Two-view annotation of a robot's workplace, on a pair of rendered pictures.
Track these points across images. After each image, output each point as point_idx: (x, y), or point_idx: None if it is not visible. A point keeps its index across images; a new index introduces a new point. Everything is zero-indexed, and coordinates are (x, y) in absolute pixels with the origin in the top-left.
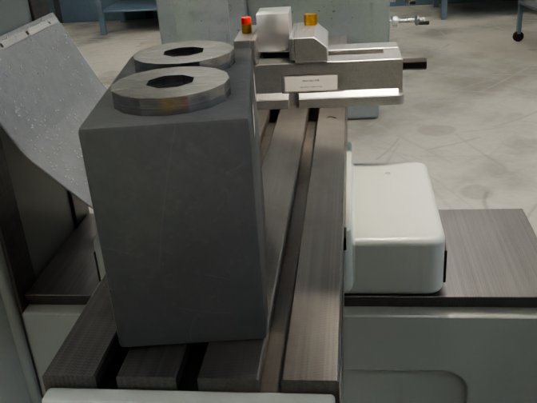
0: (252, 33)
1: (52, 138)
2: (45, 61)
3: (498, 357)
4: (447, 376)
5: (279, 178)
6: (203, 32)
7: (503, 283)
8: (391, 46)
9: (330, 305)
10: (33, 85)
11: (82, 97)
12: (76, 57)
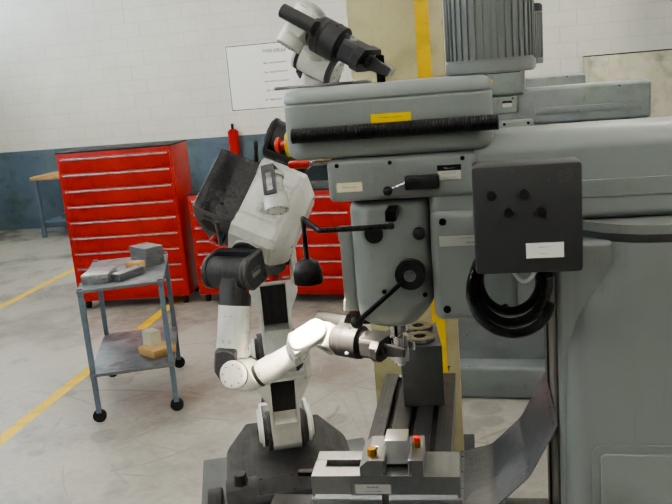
0: (413, 444)
1: (521, 431)
2: (541, 423)
3: None
4: None
5: (399, 423)
6: None
7: (298, 500)
8: (318, 467)
9: (385, 385)
10: (535, 417)
11: (528, 455)
12: (541, 449)
